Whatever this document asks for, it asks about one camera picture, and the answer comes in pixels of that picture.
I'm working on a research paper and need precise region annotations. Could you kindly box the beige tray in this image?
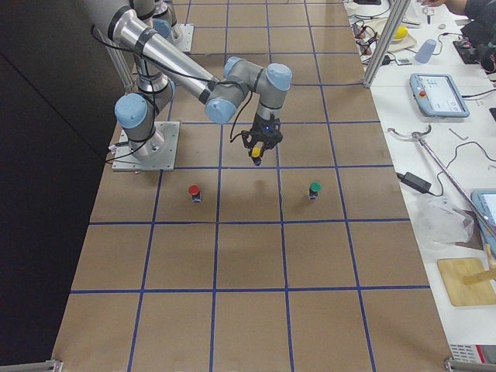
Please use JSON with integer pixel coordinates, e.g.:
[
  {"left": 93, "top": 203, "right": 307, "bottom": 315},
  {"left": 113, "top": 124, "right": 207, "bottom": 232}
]
[{"left": 364, "top": 18, "right": 417, "bottom": 52}]

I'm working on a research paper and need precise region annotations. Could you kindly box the teach pendant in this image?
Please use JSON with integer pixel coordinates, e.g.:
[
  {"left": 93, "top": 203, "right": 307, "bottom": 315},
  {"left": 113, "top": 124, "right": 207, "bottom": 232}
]
[
  {"left": 409, "top": 73, "right": 470, "bottom": 118},
  {"left": 470, "top": 189, "right": 495, "bottom": 250}
]

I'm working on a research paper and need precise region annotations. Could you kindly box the wooden cutting board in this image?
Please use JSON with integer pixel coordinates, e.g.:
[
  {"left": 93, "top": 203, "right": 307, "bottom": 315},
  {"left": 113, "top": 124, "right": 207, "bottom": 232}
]
[{"left": 437, "top": 258, "right": 495, "bottom": 307}]

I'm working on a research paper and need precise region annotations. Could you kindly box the blue plastic cup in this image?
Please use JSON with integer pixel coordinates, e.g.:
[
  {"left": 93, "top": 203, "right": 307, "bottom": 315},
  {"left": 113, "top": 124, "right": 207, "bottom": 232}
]
[{"left": 414, "top": 39, "right": 437, "bottom": 64}]

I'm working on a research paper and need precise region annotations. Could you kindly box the green push button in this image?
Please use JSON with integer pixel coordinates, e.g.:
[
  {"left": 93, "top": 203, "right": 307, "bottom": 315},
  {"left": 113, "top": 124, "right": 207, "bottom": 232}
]
[{"left": 308, "top": 181, "right": 322, "bottom": 200}]

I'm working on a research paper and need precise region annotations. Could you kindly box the yellow push button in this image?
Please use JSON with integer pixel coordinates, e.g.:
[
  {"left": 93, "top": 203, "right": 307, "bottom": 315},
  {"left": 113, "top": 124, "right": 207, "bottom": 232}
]
[{"left": 250, "top": 146, "right": 262, "bottom": 167}]

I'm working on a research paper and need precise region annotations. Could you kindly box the yellow ball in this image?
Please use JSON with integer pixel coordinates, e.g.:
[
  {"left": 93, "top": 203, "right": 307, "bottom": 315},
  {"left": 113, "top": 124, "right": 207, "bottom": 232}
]
[{"left": 393, "top": 26, "right": 408, "bottom": 42}]

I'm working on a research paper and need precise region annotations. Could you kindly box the clear plastic bag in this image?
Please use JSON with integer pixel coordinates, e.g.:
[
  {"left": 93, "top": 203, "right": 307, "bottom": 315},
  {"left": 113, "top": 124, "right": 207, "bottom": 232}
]
[{"left": 412, "top": 194, "right": 474, "bottom": 244}]

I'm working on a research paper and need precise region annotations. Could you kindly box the black power adapter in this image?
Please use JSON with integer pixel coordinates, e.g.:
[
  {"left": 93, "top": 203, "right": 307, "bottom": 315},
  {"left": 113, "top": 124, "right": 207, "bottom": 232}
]
[{"left": 397, "top": 172, "right": 432, "bottom": 194}]

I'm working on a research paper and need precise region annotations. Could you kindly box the metal reacher stick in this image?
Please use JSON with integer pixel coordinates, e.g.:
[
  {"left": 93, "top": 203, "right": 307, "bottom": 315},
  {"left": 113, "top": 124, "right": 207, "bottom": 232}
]
[{"left": 387, "top": 124, "right": 495, "bottom": 238}]

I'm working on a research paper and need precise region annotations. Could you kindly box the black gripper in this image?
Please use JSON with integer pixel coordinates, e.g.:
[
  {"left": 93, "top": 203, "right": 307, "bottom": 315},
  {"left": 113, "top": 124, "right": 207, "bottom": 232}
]
[{"left": 241, "top": 113, "right": 283, "bottom": 160}]

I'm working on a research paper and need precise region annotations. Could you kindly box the red push button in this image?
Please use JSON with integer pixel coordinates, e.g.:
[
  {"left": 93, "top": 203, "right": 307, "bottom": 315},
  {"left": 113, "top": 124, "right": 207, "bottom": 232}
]
[{"left": 188, "top": 184, "right": 202, "bottom": 203}]

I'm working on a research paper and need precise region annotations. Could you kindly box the lower teach pendant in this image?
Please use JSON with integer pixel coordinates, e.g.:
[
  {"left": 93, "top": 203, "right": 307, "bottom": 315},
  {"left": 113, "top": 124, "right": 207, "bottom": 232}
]
[{"left": 470, "top": 189, "right": 495, "bottom": 250}]

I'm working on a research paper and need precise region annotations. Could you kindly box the aluminium frame post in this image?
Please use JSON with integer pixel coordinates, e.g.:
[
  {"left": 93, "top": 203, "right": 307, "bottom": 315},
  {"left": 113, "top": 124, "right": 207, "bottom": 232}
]
[{"left": 363, "top": 0, "right": 410, "bottom": 88}]

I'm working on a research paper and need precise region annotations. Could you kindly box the upper teach pendant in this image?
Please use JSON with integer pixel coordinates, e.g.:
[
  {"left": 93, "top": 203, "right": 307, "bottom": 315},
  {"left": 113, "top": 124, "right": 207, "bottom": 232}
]
[{"left": 409, "top": 73, "right": 470, "bottom": 118}]

